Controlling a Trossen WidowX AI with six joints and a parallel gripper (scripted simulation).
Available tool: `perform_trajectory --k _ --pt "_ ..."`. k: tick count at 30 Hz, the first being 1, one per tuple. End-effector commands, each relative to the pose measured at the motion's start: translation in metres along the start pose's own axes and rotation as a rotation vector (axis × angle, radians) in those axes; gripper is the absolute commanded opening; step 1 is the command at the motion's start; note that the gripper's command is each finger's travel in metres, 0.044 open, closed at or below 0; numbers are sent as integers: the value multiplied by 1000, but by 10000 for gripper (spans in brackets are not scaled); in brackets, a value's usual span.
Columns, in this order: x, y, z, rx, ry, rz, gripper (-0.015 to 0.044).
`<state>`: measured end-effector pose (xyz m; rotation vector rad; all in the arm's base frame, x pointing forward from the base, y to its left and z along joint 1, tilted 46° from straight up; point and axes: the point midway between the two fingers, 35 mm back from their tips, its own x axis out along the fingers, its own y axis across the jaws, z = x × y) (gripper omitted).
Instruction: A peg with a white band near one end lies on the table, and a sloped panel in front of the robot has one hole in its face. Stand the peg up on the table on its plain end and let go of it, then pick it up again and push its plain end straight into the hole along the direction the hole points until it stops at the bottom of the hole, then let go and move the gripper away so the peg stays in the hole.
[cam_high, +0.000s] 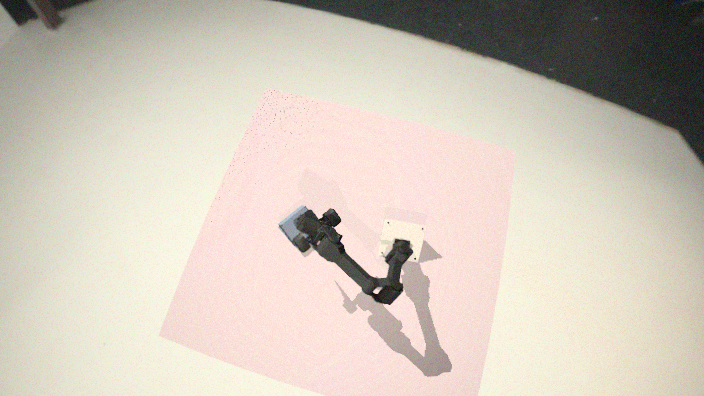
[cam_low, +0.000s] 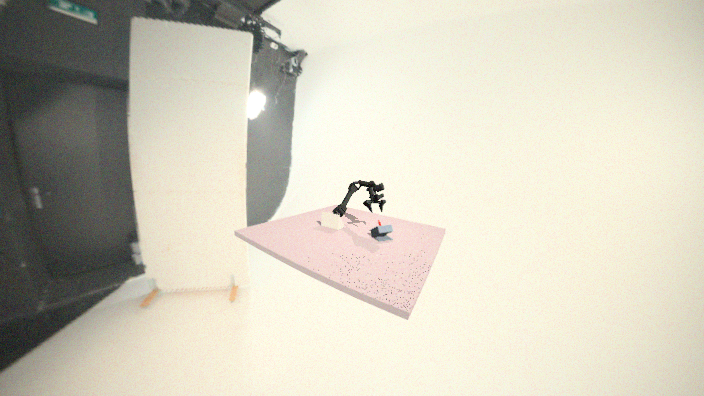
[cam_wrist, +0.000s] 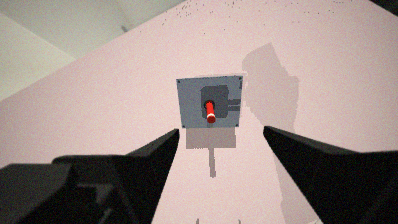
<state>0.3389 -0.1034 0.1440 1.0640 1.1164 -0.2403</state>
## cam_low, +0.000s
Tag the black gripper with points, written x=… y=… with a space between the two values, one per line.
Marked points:
x=368 y=203

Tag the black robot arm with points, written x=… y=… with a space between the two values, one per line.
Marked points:
x=372 y=188

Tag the grey sloped panel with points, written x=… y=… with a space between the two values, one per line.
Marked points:
x=380 y=232

